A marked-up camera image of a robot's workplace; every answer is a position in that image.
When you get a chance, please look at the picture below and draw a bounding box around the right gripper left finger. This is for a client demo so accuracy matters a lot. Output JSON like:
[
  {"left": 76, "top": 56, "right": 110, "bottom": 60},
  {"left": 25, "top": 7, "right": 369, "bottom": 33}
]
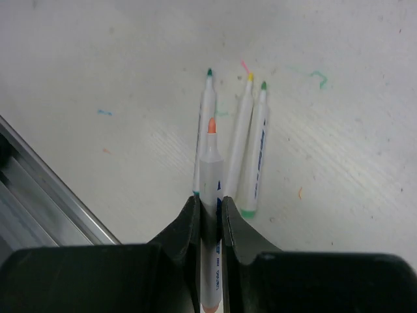
[{"left": 1, "top": 196, "right": 200, "bottom": 312}]

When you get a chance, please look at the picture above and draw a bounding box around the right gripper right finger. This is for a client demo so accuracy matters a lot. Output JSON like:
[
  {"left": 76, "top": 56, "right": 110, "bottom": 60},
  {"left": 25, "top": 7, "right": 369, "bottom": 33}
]
[{"left": 222, "top": 197, "right": 416, "bottom": 312}]

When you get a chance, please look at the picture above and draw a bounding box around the light green cap marker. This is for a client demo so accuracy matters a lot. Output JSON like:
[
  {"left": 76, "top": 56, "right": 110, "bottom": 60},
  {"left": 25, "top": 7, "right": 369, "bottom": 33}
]
[{"left": 240, "top": 81, "right": 269, "bottom": 218}]

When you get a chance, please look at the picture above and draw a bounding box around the pink cap marker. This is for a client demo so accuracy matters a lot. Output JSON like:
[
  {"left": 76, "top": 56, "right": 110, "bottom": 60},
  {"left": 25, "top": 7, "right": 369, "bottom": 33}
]
[{"left": 199, "top": 117, "right": 223, "bottom": 312}]

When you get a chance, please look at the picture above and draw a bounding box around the yellow cap marker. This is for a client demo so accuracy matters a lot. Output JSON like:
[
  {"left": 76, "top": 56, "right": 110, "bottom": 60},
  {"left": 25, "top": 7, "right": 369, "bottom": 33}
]
[{"left": 224, "top": 72, "right": 253, "bottom": 198}]

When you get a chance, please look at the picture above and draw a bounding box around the teal green marker pen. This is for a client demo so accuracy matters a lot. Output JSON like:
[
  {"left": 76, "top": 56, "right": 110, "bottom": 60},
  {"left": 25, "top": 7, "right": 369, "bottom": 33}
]
[{"left": 192, "top": 68, "right": 217, "bottom": 195}]

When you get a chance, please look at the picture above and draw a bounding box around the aluminium rail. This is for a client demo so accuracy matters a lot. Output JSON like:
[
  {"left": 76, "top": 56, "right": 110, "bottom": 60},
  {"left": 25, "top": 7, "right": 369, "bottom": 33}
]
[{"left": 1, "top": 119, "right": 120, "bottom": 259}]

